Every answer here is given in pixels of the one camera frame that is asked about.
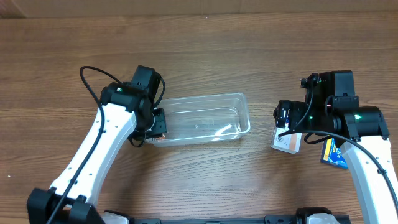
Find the orange bottle white cap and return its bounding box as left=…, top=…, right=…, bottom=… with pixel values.
left=156, top=134, right=166, bottom=140

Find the white plaster box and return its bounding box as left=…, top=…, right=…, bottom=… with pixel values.
left=271, top=127, right=302, bottom=154

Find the blue yellow box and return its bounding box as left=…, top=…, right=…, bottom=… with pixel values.
left=320, top=138, right=348, bottom=169

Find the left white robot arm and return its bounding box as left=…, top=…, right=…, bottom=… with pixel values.
left=27, top=81, right=165, bottom=224

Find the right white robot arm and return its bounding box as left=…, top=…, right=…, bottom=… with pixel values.
left=274, top=96, right=397, bottom=223

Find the clear plastic container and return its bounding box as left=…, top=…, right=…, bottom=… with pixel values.
left=146, top=93, right=251, bottom=147

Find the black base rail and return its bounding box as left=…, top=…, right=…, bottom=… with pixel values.
left=93, top=206, right=351, bottom=224

